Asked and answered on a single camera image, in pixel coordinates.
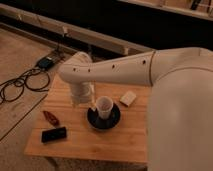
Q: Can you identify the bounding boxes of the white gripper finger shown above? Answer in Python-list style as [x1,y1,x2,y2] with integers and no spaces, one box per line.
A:
[71,99,78,107]
[90,101,96,111]

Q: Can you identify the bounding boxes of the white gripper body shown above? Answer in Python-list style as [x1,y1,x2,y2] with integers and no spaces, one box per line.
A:
[70,82,94,104]

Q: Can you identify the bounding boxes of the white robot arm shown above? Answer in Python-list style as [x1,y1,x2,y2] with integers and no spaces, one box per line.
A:
[59,47,213,171]

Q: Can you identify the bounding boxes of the white paper cup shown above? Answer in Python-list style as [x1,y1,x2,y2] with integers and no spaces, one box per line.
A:
[96,96,113,119]

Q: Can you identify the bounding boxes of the black round plate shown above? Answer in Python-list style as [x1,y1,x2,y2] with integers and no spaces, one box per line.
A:
[87,104,121,130]

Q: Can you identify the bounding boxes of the red-brown small object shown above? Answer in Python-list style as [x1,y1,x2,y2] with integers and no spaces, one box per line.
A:
[43,111,60,126]

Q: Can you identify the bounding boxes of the wooden table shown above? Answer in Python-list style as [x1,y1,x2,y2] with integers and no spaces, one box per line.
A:
[25,77,151,163]

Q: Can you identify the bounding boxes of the small white box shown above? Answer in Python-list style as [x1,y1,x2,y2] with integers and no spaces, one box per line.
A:
[120,91,136,106]

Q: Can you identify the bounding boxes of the black rectangular remote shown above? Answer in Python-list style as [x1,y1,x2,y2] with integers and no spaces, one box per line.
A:
[41,127,67,143]

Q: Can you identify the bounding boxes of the black power adapter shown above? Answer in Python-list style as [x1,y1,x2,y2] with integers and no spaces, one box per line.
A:
[36,57,55,71]

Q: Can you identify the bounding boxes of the black floor cable left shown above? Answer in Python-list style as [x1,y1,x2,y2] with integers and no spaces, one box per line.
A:
[0,66,52,105]

